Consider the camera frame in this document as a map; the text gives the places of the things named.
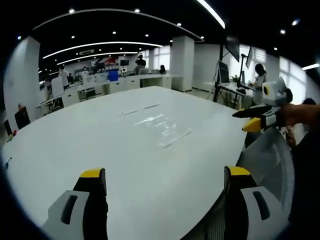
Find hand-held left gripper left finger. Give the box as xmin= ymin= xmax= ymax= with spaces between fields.
xmin=41 ymin=167 xmax=110 ymax=240

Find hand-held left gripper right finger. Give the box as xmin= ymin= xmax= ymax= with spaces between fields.
xmin=223 ymin=165 xmax=292 ymax=240

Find clear resealable bag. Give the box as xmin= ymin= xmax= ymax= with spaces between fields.
xmin=133 ymin=113 xmax=193 ymax=150

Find person's right hand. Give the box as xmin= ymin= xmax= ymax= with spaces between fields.
xmin=279 ymin=102 xmax=309 ymax=128

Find white mesh office chair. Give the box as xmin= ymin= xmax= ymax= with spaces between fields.
xmin=182 ymin=126 xmax=296 ymax=240

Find computer monitor on stand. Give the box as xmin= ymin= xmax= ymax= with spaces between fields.
xmin=216 ymin=60 xmax=230 ymax=85

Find large dark hanging screen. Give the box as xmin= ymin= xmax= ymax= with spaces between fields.
xmin=224 ymin=36 xmax=241 ymax=63

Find person's dark clothing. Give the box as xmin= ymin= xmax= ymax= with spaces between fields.
xmin=287 ymin=124 xmax=320 ymax=226

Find small coloured objects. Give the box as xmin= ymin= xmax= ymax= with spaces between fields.
xmin=6 ymin=129 xmax=19 ymax=142

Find long linear ceiling light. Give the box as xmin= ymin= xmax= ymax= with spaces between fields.
xmin=195 ymin=0 xmax=226 ymax=29

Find black chair with red mark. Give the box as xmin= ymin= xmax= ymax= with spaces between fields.
xmin=13 ymin=105 xmax=32 ymax=130

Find thin clear plastic strip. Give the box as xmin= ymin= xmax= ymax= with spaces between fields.
xmin=117 ymin=103 xmax=161 ymax=117

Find white board panel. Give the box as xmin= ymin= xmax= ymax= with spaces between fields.
xmin=50 ymin=75 xmax=65 ymax=98

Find long white office counter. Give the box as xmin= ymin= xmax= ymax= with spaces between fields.
xmin=36 ymin=73 xmax=186 ymax=110

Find blue box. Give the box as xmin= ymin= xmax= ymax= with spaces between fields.
xmin=107 ymin=69 xmax=119 ymax=82

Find black frame work desk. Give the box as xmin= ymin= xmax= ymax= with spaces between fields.
xmin=211 ymin=82 xmax=254 ymax=111

